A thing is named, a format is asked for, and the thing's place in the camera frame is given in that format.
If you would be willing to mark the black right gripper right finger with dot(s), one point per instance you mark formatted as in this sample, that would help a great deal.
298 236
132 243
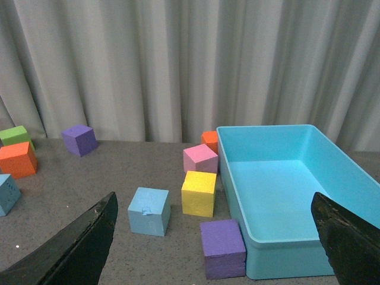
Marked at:
350 242

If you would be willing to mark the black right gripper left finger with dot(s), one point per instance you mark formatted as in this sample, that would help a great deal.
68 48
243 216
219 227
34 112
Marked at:
75 255

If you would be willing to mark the light blue notched foam cube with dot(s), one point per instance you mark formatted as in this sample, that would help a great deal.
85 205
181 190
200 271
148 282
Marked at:
149 211

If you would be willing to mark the light blue plastic bin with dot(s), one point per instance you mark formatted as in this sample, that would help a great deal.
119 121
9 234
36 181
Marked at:
270 175

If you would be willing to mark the orange foam cube left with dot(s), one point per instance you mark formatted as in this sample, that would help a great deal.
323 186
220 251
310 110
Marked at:
18 160

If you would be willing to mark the purple foam cube back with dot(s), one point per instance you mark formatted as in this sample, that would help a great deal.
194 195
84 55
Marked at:
79 139

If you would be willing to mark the purple foam cube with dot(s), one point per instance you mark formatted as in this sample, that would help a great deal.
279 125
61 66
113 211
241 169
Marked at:
79 139
223 248

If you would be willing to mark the purple foam cube front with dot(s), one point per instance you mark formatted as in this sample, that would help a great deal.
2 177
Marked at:
223 248

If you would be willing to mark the green foam cube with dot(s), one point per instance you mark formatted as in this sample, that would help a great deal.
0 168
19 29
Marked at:
15 135

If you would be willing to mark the yellow foam cube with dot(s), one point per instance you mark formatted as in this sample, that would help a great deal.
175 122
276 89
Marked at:
198 193

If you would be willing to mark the pink foam cube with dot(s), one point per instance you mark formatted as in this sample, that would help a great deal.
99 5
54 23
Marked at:
200 158

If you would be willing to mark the orange foam cube near bin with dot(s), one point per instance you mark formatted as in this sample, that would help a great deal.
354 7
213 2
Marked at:
210 139

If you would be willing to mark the grey curtain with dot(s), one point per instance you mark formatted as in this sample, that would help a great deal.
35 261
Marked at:
166 71

